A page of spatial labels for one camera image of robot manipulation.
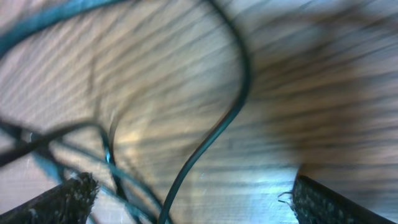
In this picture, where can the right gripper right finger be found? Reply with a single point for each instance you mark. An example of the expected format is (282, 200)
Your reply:
(314, 203)

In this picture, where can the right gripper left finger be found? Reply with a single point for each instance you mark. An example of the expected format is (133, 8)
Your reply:
(69, 202)

